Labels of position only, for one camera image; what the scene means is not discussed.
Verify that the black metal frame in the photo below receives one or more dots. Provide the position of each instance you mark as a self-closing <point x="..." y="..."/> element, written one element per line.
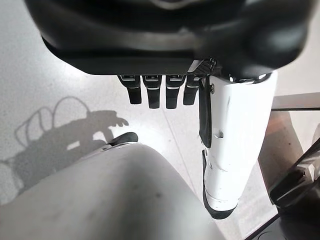
<point x="297" y="182"/>

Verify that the grey robot body shell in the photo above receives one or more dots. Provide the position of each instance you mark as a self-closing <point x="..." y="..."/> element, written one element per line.
<point x="100" y="195"/>

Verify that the white robot lower leg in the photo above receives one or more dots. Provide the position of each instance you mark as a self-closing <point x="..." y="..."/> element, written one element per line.
<point x="240" y="130"/>

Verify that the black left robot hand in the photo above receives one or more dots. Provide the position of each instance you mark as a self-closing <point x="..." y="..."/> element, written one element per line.
<point x="155" y="37"/>

